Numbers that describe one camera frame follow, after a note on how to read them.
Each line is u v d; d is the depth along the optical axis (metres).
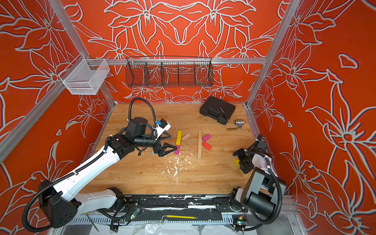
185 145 0.95
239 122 1.03
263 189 0.45
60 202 0.37
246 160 0.73
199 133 1.00
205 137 0.98
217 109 1.07
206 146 0.94
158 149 0.61
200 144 0.95
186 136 0.99
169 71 0.98
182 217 0.70
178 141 0.96
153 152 0.62
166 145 0.60
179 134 1.00
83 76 0.91
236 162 0.88
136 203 0.73
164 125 0.60
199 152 0.90
